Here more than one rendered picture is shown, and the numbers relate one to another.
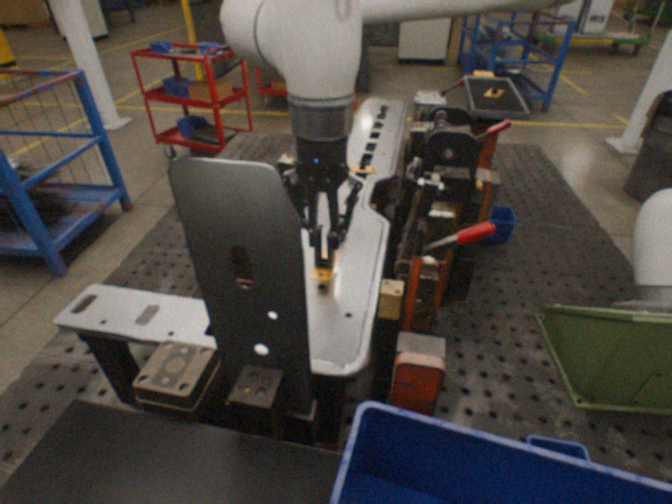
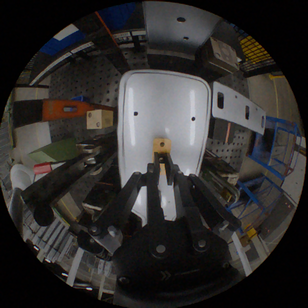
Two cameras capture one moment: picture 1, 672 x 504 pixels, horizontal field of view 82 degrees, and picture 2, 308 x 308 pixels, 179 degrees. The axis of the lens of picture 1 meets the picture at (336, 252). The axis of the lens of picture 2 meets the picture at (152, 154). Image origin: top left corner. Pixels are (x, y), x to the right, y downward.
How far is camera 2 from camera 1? 0.53 m
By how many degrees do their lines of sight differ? 33
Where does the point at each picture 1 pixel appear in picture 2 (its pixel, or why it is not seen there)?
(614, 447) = (69, 126)
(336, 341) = (141, 88)
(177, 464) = not seen: hidden behind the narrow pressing
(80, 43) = (236, 240)
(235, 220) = not seen: outside the picture
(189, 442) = not seen: hidden behind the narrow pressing
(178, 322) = (236, 104)
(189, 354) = (223, 55)
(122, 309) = (254, 116)
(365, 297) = (126, 134)
